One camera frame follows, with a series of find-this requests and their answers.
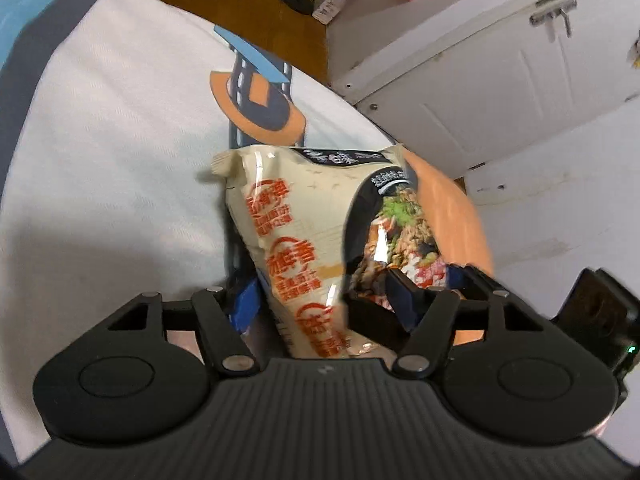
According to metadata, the beige noodle snack bag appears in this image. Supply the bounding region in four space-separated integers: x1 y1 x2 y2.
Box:
212 145 447 359

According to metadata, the bed quilt blue white orange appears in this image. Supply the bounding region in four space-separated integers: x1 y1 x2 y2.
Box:
0 0 497 466

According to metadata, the white door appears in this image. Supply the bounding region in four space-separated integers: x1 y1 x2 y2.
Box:
357 0 639 178

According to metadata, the metal door handle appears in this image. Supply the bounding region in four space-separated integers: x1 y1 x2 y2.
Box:
529 0 577 38

